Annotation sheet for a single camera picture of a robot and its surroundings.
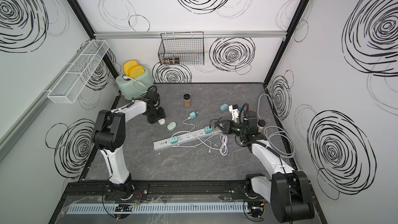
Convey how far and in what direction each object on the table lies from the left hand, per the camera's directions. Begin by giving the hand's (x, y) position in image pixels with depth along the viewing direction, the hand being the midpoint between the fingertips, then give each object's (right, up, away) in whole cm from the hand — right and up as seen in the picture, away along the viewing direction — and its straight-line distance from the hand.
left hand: (162, 118), depth 99 cm
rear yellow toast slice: (-17, +31, 0) cm, 35 cm away
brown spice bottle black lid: (+16, +10, +3) cm, 19 cm away
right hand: (+34, 0, -20) cm, 40 cm away
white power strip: (+5, -13, -13) cm, 19 cm away
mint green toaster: (-20, +19, +2) cm, 28 cm away
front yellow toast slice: (-14, +31, +5) cm, 35 cm away
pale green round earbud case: (+7, -5, -4) cm, 9 cm away
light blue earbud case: (+41, +7, +4) cm, 42 cm away
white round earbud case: (+1, -2, -4) cm, 5 cm away
